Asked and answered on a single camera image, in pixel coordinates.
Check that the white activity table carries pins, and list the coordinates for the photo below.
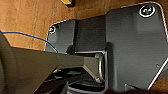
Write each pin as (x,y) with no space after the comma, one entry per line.
(68,2)

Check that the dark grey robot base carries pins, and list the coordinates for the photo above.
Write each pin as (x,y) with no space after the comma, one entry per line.
(133,43)

